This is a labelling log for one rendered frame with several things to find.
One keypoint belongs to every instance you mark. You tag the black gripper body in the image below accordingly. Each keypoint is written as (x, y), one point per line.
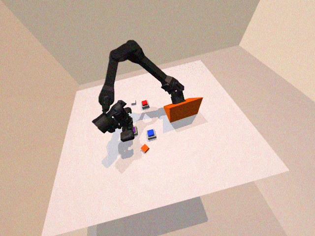
(127, 133)

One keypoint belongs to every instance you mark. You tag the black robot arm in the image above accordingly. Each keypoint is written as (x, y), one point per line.
(133, 52)

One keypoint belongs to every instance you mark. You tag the red button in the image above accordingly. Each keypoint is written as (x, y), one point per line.
(145, 104)

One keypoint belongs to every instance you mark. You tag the purple button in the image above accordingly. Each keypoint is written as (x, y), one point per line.
(135, 130)

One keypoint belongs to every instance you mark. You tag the blue button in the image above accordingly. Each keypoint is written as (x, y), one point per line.
(151, 134)

